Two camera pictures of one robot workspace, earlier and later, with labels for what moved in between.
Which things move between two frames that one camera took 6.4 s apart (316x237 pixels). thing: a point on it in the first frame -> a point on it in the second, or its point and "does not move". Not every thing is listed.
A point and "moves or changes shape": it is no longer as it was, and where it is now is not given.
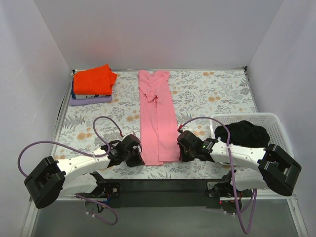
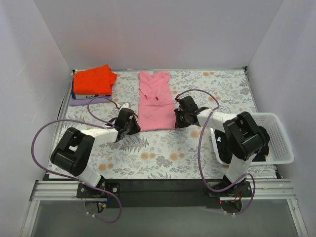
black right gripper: x=183 y=153 -> x=179 y=119
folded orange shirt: x=97 y=81 does not move
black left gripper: x=138 y=155 -> x=133 y=124
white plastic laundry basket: x=269 y=122 does not move
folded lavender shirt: x=73 y=101 does not move
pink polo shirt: x=158 y=122 moves or changes shape
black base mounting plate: x=186 y=193 does not move
